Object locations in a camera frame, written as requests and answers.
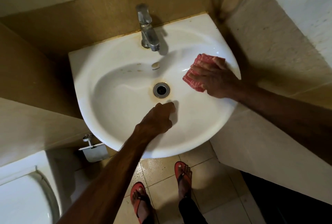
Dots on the person's left hand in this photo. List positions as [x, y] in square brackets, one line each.
[155, 121]

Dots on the person's right hand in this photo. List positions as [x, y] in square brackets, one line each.
[218, 81]

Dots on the red checked cloth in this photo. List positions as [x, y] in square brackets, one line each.
[202, 58]

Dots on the white wash basin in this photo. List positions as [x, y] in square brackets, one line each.
[116, 97]

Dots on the person's right forearm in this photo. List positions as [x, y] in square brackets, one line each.
[285, 117]

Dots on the person's left forearm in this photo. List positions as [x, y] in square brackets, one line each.
[109, 182]

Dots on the chrome sink drain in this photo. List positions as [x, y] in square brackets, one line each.
[161, 90]

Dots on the person's right red flip-flop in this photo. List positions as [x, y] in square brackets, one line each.
[178, 168]

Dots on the person's red flip-flop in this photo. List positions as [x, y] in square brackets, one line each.
[178, 168]
[134, 192]

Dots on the person's left red flip-flop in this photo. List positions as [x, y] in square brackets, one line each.
[134, 192]

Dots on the chrome basin faucet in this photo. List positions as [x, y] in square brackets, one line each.
[147, 32]

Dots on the person's left leg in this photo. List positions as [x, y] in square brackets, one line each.
[144, 208]

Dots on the white toilet paper roll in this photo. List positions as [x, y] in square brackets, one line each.
[96, 154]

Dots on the chrome toilet paper holder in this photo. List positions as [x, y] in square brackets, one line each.
[88, 144]

